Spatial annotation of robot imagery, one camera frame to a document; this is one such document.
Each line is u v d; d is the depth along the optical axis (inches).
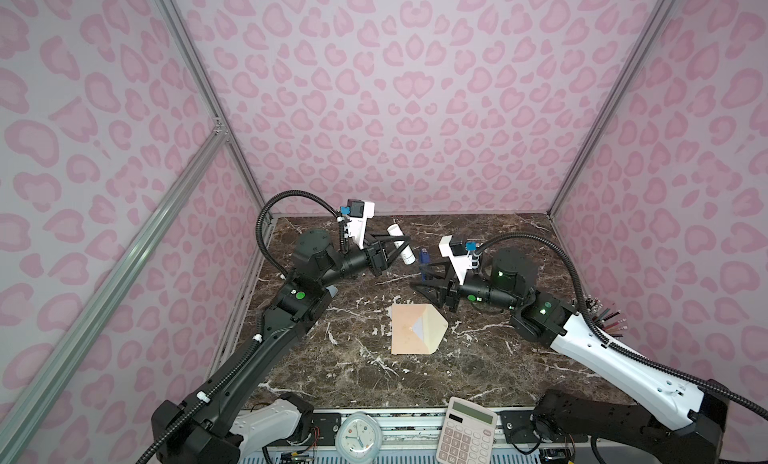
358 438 27.2
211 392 15.5
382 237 23.4
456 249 21.0
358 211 21.7
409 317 36.4
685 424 15.3
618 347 17.3
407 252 24.3
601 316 30.9
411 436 28.4
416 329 35.6
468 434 27.7
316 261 19.3
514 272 18.8
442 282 22.0
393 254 24.2
